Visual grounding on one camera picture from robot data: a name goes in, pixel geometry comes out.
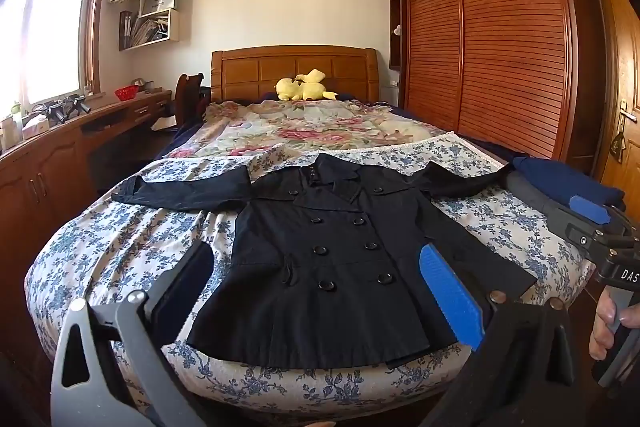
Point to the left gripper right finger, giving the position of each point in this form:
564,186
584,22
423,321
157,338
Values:
461,310

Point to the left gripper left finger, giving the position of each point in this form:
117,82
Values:
174,294

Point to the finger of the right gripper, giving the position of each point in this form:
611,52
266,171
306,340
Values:
590,210

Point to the black double-breasted coat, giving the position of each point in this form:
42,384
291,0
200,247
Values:
324,270

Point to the folded navy blue clothes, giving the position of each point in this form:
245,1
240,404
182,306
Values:
547,184

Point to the person's right hand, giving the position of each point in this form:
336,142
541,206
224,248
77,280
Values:
602,337

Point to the wooden desk cabinet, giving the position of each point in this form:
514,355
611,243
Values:
50,179

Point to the dark wooden chair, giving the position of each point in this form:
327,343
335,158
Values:
189,101

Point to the wooden louvered wardrobe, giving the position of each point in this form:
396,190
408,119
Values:
526,74

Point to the pink floral quilt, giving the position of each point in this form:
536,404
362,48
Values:
232,129

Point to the wooden headboard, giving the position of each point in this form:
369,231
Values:
249,74

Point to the yellow plush toy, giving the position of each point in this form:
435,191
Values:
307,87

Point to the wooden door with handle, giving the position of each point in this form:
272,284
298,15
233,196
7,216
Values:
618,161

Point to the white wall shelf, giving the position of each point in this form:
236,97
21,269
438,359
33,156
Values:
148,22

